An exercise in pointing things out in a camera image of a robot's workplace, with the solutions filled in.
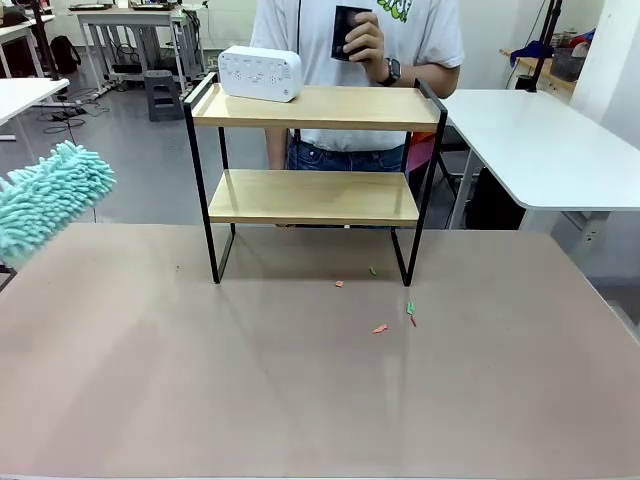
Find person's right forearm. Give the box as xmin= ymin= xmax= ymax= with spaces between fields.
xmin=264 ymin=127 xmax=292 ymax=170

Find person's left hand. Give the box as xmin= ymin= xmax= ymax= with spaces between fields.
xmin=345 ymin=11 xmax=388 ymax=80

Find large white table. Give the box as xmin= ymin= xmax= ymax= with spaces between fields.
xmin=441 ymin=88 xmax=640 ymax=261

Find blue jeans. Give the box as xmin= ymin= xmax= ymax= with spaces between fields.
xmin=286 ymin=137 xmax=412 ymax=174

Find person's left forearm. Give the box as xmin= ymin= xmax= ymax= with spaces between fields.
xmin=387 ymin=60 xmax=461 ymax=100

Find black backpack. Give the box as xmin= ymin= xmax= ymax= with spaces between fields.
xmin=49 ymin=35 xmax=82 ymax=76

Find grey metal desk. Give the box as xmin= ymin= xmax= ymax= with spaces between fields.
xmin=68 ymin=1 xmax=204 ymax=96

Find black camera stand pole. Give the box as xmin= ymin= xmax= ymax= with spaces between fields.
xmin=513 ymin=0 xmax=565 ymax=95

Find two-tier wood black-frame shelf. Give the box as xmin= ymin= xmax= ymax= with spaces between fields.
xmin=182 ymin=72 xmax=448 ymax=288

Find white t-shirt torso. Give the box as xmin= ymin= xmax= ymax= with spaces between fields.
xmin=249 ymin=0 xmax=465 ymax=152

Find black wrist watch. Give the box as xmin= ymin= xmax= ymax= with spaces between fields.
xmin=376 ymin=57 xmax=403 ymax=88

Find orange red cloth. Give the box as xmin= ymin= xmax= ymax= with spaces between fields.
xmin=406 ymin=131 xmax=435 ymax=177

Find black cabinet box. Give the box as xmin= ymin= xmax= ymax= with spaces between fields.
xmin=468 ymin=166 xmax=527 ymax=231

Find small white table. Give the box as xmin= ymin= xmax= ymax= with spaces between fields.
xmin=0 ymin=77 xmax=71 ymax=142

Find wooden desk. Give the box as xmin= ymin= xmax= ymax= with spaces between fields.
xmin=499 ymin=47 xmax=577 ymax=95

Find white rounded electronic device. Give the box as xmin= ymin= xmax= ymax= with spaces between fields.
xmin=217 ymin=44 xmax=304 ymax=105

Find teal chenille duster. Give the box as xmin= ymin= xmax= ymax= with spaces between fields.
xmin=0 ymin=139 xmax=117 ymax=272

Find black rectangular box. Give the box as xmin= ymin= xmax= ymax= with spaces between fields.
xmin=330 ymin=4 xmax=374 ymax=64

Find dark mesh basket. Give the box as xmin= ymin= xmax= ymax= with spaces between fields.
xmin=551 ymin=46 xmax=587 ymax=82

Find blue cloth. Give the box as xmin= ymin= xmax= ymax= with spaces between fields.
xmin=509 ymin=28 xmax=597 ymax=67

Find black folding chair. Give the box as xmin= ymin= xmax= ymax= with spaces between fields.
xmin=432 ymin=124 xmax=476 ymax=230

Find grey step stool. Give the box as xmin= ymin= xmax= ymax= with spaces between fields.
xmin=143 ymin=69 xmax=186 ymax=123

